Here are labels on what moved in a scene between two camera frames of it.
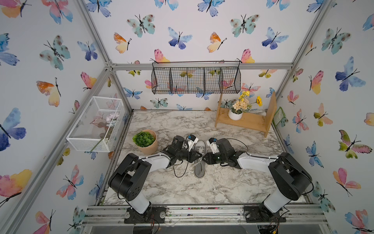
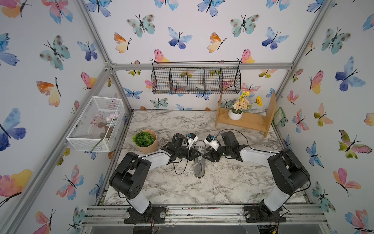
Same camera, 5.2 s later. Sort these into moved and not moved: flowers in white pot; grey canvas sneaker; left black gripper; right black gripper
Moved: right black gripper
Not moved: left black gripper; flowers in white pot; grey canvas sneaker
